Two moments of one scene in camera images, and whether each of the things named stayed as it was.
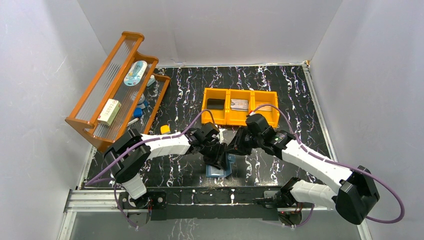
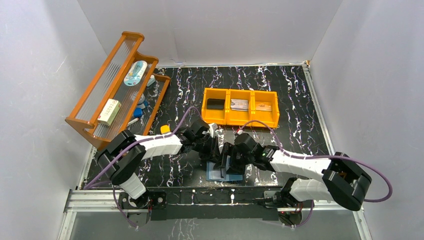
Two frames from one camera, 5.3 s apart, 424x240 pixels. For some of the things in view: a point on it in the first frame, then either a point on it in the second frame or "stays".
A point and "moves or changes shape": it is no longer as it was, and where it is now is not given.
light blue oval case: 135,72 stays
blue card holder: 213,171 moves or changes shape
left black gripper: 214,156 stays
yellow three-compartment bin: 228,106 stays
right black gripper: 236,147 → 236,159
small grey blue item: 151,80 stays
